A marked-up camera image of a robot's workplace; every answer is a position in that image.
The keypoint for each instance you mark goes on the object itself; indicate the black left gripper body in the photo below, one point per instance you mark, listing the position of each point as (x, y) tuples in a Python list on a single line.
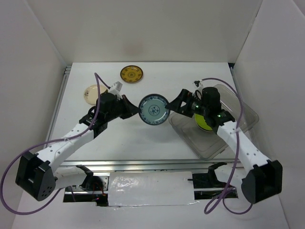
[(116, 112)]

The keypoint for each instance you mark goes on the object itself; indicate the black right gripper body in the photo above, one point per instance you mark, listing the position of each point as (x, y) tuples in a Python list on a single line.
[(198, 107)]

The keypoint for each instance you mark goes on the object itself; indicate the lime green plate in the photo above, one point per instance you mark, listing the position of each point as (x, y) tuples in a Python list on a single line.
[(200, 121)]

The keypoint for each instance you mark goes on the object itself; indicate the large blue patterned plate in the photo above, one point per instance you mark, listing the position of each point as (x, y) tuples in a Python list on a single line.
[(153, 109)]

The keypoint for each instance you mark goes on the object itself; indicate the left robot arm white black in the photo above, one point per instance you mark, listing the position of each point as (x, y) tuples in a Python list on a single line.
[(38, 173)]

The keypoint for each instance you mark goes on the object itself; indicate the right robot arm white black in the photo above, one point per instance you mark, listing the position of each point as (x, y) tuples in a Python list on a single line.
[(264, 177)]

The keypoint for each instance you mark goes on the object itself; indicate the clear plastic bin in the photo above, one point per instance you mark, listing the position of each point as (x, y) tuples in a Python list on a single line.
[(206, 145)]

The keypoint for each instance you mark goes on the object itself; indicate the cream plate with dark patch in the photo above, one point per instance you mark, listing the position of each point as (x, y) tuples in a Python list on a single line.
[(91, 93)]

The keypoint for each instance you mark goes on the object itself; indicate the yellow patterned plate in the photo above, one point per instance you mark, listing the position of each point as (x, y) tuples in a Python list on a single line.
[(131, 74)]

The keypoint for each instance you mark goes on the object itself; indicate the white front cover panel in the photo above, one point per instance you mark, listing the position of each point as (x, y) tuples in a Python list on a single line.
[(150, 189)]

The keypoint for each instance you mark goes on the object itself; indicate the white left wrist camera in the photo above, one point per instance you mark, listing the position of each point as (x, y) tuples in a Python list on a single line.
[(115, 89)]

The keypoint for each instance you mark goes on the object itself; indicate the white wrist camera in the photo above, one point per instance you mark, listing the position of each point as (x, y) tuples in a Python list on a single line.
[(198, 89), (115, 89)]

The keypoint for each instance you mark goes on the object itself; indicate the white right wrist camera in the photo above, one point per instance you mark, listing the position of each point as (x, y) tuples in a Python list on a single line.
[(198, 89)]

